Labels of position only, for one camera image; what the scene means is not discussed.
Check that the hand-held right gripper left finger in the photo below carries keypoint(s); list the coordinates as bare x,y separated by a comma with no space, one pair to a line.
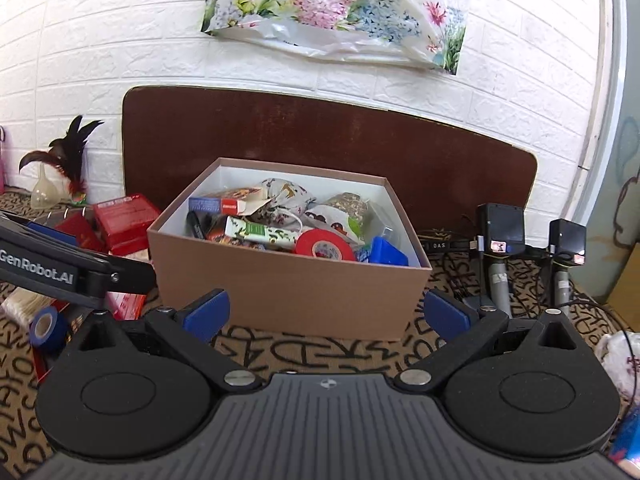
207,312

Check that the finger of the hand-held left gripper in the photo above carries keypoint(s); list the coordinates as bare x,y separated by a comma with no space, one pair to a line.
130,277
47,232

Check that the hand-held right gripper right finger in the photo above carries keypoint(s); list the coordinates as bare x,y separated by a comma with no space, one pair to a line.
445,310

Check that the pinkish brown cardboard box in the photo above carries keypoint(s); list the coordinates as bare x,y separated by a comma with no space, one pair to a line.
290,295

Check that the red tape roll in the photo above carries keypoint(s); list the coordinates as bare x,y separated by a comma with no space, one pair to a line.
325,245

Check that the red shallow box tray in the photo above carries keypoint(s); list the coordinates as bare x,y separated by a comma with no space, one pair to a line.
125,305

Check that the cream plastic funnel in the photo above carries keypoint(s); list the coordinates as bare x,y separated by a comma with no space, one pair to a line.
45,192

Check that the cotton swab pack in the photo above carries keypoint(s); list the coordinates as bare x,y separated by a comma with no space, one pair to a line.
22,307

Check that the red flat box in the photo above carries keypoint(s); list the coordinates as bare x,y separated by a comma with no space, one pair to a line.
127,217

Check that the blue tape roll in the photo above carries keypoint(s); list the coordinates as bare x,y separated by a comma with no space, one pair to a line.
47,327

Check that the blue small box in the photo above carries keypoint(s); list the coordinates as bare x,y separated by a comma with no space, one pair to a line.
387,252

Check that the dark red feather toy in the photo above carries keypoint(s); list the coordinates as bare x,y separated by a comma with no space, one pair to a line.
72,155

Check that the black small item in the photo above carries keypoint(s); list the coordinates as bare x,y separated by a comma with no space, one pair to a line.
196,225

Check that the black sensor on stand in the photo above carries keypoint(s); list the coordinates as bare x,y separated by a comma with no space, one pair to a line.
567,242
500,230

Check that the letter printed brown blanket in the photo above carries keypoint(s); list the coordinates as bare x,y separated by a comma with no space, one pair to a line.
310,355

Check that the brown printed snack packet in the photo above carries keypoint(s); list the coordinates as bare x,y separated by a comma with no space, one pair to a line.
350,212

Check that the white plastic bag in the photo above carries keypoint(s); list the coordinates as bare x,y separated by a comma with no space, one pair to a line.
617,355

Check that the brown headboard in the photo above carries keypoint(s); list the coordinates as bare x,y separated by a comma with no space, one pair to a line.
325,135

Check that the floral plastic bag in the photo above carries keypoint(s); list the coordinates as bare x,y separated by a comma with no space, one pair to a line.
340,5

